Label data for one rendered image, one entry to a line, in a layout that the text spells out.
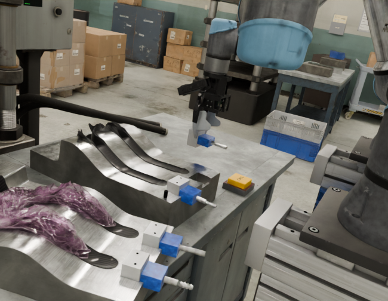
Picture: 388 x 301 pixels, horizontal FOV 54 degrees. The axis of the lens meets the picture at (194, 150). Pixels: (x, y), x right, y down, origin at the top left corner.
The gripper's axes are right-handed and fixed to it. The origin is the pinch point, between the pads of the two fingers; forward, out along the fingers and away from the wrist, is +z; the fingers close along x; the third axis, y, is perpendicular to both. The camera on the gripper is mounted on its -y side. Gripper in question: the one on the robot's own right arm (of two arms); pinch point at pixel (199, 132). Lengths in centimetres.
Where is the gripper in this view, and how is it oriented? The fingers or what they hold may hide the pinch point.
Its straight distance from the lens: 123.7
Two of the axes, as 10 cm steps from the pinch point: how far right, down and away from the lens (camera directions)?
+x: 5.0, -2.3, 8.3
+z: -1.6, 9.2, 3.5
